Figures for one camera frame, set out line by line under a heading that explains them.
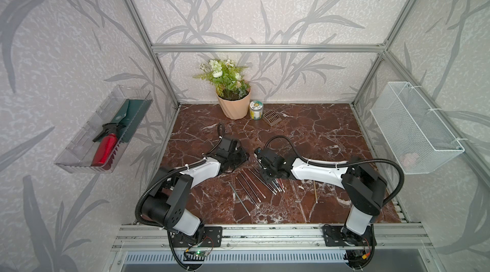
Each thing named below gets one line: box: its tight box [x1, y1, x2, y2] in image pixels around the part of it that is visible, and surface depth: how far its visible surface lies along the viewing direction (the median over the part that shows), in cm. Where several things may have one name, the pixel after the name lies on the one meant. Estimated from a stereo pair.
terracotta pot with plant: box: [192, 59, 252, 121], surface depth 101 cm
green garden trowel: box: [111, 98, 154, 144], surface depth 72 cm
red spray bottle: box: [91, 123, 126, 171], surface depth 61 cm
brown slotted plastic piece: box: [262, 109, 283, 128], surface depth 114 cm
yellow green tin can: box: [249, 100, 264, 121], surface depth 111 cm
